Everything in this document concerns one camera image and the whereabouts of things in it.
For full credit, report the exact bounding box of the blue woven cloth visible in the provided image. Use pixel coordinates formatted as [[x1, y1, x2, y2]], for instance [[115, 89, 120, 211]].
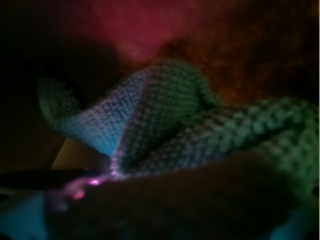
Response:
[[38, 60, 319, 184]]

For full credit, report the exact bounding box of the brown paper bag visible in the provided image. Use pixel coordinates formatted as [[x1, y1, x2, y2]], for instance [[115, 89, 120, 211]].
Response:
[[0, 0, 320, 173]]

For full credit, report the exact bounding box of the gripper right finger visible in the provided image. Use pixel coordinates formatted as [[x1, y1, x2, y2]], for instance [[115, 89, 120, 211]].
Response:
[[45, 147, 319, 240]]

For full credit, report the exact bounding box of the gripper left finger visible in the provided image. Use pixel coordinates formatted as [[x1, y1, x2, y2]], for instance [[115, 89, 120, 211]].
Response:
[[0, 168, 100, 240]]

